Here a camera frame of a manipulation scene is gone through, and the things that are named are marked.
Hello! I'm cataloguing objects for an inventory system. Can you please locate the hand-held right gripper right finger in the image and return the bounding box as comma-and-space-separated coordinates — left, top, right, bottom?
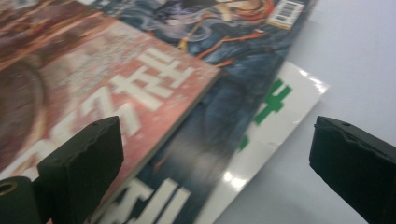
308, 116, 396, 224

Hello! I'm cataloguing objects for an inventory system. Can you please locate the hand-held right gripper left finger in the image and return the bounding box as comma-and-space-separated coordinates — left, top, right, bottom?
36, 116, 125, 224

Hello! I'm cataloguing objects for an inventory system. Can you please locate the white green-lettered magazine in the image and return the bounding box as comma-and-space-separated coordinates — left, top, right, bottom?
193, 61, 331, 224

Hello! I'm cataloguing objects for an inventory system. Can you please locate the red-brown magazine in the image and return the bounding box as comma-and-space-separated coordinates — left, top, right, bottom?
0, 0, 222, 224

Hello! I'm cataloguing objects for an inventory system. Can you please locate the dark blue illustrated magazine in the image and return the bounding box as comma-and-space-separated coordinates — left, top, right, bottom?
88, 0, 319, 224

